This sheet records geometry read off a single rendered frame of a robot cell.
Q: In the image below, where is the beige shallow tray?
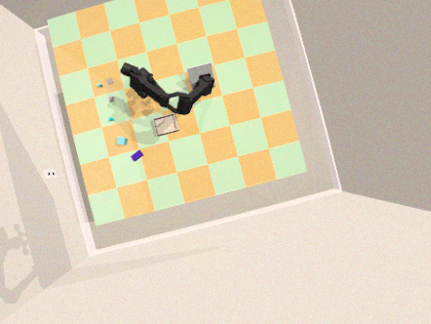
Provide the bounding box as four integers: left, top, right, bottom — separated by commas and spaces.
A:
152, 113, 179, 136

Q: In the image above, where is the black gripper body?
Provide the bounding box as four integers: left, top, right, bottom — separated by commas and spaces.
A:
151, 77, 165, 93

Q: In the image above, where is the purple rectangular block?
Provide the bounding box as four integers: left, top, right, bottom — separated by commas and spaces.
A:
132, 150, 143, 161

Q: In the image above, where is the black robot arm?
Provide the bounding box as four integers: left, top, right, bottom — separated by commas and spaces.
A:
121, 62, 215, 115

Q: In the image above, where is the light blue block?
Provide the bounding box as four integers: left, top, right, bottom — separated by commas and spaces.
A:
116, 136, 128, 145

